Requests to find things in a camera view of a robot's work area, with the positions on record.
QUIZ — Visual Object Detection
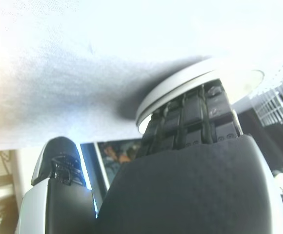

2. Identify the metal wire plate rack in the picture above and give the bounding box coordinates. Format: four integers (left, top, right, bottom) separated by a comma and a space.
248, 57, 283, 127

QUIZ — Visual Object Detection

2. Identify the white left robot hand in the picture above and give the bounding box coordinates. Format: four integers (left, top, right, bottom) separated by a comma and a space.
16, 79, 283, 234

